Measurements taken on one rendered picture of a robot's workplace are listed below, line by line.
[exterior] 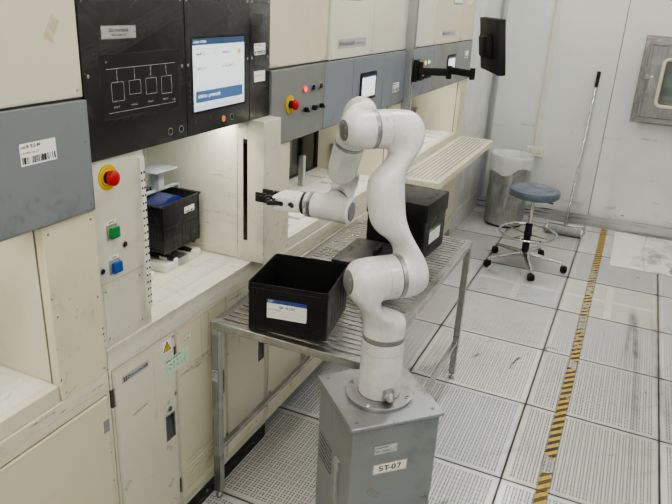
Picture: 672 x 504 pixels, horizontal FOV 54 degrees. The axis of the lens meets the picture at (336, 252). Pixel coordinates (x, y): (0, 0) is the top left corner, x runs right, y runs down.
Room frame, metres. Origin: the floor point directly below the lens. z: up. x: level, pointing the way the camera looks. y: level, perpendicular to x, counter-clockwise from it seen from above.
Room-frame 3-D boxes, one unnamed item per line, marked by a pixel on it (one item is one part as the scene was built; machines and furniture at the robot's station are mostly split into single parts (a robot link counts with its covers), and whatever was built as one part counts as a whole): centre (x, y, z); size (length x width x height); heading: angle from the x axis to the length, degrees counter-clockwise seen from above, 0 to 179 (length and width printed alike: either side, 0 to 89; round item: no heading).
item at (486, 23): (3.67, -0.63, 1.57); 0.53 x 0.40 x 0.36; 66
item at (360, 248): (2.45, -0.17, 0.83); 0.29 x 0.29 x 0.13; 67
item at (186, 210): (2.26, 0.65, 1.06); 0.24 x 0.20 x 0.32; 156
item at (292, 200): (2.05, 0.15, 1.19); 0.11 x 0.10 x 0.07; 67
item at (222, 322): (2.47, -0.12, 0.38); 1.30 x 0.60 x 0.76; 156
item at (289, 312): (2.06, 0.12, 0.85); 0.28 x 0.28 x 0.17; 76
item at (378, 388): (1.61, -0.14, 0.85); 0.19 x 0.19 x 0.18
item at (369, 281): (1.60, -0.11, 1.07); 0.19 x 0.12 x 0.24; 114
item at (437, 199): (2.84, -0.31, 0.89); 0.29 x 0.29 x 0.25; 63
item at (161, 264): (2.26, 0.65, 0.89); 0.22 x 0.21 x 0.04; 66
